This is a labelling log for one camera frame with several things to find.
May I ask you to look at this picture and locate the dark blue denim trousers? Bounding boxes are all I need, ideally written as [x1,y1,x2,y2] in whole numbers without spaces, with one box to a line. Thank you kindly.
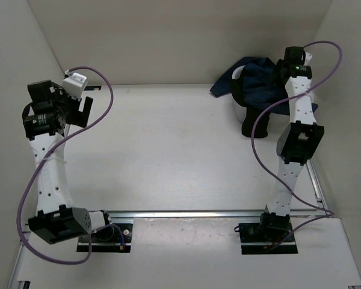
[209,56,319,116]

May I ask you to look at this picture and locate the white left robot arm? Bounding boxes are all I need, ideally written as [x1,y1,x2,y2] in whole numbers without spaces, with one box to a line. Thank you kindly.
[22,73,114,244]

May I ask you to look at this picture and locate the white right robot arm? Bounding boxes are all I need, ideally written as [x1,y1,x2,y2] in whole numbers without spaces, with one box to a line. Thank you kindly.
[258,46,324,241]

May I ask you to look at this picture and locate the small blue label sticker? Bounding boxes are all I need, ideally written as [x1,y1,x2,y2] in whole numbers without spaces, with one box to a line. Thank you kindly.
[85,85,102,91]

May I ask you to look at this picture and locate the black garment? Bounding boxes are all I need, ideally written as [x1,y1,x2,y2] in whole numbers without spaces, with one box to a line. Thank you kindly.
[241,69,270,139]

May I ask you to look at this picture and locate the white laundry basket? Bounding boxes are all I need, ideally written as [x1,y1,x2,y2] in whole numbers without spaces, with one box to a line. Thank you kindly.
[230,66,246,123]

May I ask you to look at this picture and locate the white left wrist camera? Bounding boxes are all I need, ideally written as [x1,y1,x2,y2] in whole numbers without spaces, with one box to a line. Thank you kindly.
[62,72,88,101]

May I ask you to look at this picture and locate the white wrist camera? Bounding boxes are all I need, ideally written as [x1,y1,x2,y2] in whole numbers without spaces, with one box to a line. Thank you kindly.
[304,52,313,66]
[62,72,88,101]

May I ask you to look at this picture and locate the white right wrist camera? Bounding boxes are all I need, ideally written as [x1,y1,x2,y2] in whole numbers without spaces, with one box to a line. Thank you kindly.
[304,52,313,66]

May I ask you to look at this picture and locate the aluminium table edge rail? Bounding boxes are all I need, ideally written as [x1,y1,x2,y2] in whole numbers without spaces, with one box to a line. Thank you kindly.
[20,210,327,234]

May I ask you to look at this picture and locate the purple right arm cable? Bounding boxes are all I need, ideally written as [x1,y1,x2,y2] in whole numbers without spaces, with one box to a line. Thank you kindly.
[251,41,344,232]

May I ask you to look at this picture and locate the aluminium right side rail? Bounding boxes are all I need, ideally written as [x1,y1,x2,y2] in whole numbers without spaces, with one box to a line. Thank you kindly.
[306,160,327,209]

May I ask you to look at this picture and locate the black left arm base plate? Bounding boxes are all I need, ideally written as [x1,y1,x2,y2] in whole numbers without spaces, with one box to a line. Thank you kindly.
[91,219,134,253]

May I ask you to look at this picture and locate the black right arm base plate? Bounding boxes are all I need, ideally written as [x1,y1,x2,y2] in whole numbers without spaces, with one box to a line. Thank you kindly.
[234,222,298,255]

